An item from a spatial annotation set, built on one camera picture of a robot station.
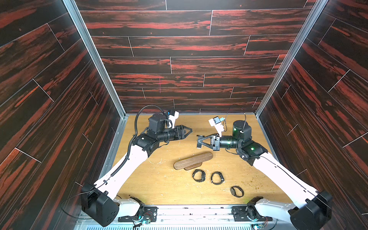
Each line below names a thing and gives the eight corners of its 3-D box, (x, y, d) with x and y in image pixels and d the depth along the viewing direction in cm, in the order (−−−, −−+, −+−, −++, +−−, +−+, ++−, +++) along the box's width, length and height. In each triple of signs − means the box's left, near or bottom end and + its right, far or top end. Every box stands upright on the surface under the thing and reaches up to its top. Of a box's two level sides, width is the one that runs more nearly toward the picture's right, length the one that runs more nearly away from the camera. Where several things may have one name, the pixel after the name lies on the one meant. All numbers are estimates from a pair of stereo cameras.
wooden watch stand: (176, 174, 89) (175, 168, 83) (174, 168, 92) (173, 162, 86) (212, 162, 94) (214, 156, 88) (209, 157, 97) (211, 151, 91)
